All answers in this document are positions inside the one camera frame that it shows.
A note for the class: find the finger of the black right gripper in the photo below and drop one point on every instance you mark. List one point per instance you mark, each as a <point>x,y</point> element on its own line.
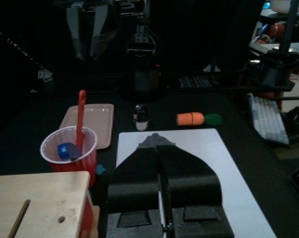
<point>77,31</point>
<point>99,31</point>

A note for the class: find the red plastic utensil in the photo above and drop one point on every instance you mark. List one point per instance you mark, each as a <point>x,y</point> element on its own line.
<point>81,114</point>

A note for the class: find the black slotted grille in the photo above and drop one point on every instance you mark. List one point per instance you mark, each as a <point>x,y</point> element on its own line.
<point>195,82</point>

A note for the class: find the black post with base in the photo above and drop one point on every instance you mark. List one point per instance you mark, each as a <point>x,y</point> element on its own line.
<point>278,69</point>

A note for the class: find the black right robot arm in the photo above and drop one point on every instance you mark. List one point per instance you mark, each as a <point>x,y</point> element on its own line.
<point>145,80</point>

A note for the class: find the orange toy carrot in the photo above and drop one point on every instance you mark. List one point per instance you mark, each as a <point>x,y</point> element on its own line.
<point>190,119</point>

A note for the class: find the grey computer keyboard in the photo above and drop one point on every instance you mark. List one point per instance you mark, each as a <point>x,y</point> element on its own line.
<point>269,119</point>

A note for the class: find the small blue toy piece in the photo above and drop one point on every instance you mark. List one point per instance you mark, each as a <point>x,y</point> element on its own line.
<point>101,169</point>

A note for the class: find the green toy carrot top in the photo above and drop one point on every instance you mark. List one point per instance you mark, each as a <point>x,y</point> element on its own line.
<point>214,119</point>

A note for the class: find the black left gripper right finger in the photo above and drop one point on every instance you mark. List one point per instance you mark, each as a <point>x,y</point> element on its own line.
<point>193,186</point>

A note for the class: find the red plastic cup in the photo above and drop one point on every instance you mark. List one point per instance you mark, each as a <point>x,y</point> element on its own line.
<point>75,169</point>

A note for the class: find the wooden box red drawer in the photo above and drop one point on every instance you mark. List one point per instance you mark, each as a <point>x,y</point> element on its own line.
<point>35,201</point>

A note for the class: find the white cutting board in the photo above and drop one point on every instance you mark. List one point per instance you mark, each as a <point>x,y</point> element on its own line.
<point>242,186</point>

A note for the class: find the pink tray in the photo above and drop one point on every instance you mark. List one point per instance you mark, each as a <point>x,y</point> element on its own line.
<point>98,124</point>

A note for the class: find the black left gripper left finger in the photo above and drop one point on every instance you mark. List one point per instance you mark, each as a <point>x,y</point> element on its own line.
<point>133,192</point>

